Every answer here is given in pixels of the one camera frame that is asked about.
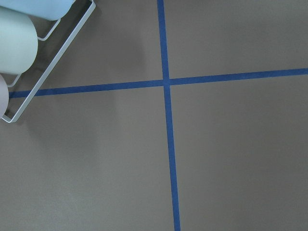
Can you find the pink cup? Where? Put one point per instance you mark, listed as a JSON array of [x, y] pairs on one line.
[[4, 96]]

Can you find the mint green cup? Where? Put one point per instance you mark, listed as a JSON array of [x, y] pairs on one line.
[[18, 42]]

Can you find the light blue cup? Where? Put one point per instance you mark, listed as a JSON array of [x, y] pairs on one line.
[[47, 9]]

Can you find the white wire cup rack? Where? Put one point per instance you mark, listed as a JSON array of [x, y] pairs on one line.
[[27, 85]]

